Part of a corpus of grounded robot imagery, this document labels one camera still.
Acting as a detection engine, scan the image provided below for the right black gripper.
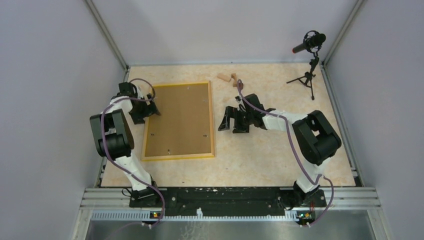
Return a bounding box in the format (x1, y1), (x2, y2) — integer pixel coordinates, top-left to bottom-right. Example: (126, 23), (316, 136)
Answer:
(218, 106), (254, 134)

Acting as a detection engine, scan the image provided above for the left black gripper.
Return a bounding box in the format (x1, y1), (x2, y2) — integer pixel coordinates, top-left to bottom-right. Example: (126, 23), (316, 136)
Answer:
(129, 93), (160, 125)

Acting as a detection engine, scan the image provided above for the brown cardboard backing board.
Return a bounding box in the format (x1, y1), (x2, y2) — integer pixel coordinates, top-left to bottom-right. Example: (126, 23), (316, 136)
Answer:
(145, 83), (212, 158)

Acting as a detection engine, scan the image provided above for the yellow wooden picture frame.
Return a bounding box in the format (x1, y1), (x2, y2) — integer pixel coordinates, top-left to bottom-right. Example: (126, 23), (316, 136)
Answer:
(141, 80), (216, 163)

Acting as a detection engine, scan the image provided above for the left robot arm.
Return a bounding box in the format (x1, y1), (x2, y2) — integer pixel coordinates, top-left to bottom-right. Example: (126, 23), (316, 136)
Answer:
(89, 80), (161, 208)

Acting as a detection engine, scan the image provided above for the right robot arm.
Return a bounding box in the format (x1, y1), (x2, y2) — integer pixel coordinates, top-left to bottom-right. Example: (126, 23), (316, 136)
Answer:
(218, 93), (342, 207)

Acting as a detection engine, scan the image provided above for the light wooden block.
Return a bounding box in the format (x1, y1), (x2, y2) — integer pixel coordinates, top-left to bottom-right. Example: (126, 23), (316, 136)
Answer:
(216, 73), (232, 83)

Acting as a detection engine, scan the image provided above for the black tripod microphone stand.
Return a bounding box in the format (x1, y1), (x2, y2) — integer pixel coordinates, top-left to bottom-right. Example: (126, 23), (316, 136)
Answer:
(286, 51), (320, 101)

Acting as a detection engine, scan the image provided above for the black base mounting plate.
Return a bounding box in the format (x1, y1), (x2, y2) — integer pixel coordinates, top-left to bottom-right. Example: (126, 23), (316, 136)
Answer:
(148, 187), (327, 217)

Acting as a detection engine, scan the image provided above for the black microphone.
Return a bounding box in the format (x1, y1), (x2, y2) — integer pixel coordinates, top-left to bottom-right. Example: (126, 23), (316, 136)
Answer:
(292, 30), (327, 54)

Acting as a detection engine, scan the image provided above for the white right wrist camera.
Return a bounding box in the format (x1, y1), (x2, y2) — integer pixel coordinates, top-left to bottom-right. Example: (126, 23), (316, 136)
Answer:
(235, 96), (246, 112)

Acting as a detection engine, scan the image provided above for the small wooden bracket piece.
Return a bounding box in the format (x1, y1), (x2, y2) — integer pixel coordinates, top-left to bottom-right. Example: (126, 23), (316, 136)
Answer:
(231, 73), (238, 88)

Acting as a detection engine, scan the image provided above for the white toothed cable duct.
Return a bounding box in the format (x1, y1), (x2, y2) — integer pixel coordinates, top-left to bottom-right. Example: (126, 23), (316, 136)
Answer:
(91, 209), (299, 222)

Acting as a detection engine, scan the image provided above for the aluminium rail front frame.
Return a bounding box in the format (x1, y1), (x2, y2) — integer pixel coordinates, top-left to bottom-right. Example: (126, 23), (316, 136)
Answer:
(72, 186), (392, 240)

